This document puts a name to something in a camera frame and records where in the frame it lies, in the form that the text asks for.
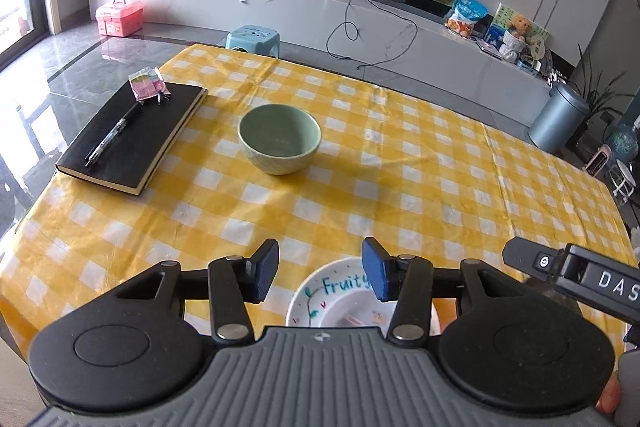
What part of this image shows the white round stand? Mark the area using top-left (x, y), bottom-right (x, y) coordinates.
top-left (611, 158), bottom-right (640, 206)

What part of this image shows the white plate with fruit drawings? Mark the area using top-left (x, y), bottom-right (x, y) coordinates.
top-left (285, 257), bottom-right (443, 340)

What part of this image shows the illustrated picture board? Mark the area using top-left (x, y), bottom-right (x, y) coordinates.
top-left (487, 3), bottom-right (550, 52)

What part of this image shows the yellow checked tablecloth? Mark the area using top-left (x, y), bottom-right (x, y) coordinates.
top-left (0, 43), bottom-right (636, 358)

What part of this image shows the black cable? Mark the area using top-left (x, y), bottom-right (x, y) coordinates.
top-left (327, 0), bottom-right (418, 70)

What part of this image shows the black pen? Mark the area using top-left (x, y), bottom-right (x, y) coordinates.
top-left (84, 102), bottom-right (146, 168)

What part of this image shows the green ceramic bowl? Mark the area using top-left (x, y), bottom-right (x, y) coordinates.
top-left (238, 103), bottom-right (322, 176)

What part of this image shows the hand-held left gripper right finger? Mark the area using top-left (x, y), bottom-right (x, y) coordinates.
top-left (361, 237), bottom-right (532, 349)

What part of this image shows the black notebook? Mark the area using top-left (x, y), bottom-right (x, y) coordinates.
top-left (55, 81), bottom-right (208, 196)

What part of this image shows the long-leaf potted plant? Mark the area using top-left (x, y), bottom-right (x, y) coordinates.
top-left (570, 44), bottom-right (636, 122)

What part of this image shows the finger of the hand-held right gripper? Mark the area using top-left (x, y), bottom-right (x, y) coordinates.
top-left (502, 237), bottom-right (568, 283)

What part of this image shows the blue water bottle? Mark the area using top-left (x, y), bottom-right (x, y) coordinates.
top-left (602, 109), bottom-right (640, 162)

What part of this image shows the blue snack bag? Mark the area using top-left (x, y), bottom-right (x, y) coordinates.
top-left (445, 0), bottom-right (488, 38)

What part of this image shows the pink plastic packet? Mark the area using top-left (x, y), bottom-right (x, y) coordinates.
top-left (127, 67), bottom-right (172, 104)

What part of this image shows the white marble tv cabinet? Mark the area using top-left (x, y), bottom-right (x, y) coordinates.
top-left (87, 0), bottom-right (556, 128)

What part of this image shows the pink storage box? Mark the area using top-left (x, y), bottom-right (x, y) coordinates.
top-left (95, 0), bottom-right (145, 38)

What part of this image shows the teal plastic stool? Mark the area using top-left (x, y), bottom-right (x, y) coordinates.
top-left (225, 25), bottom-right (282, 59)

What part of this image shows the grey pedal trash can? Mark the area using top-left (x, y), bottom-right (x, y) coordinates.
top-left (528, 83), bottom-right (591, 154)

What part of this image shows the brown teddy bear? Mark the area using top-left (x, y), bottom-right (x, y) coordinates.
top-left (509, 14), bottom-right (533, 38)

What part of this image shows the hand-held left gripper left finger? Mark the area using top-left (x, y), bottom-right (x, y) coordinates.
top-left (112, 238), bottom-right (280, 349)

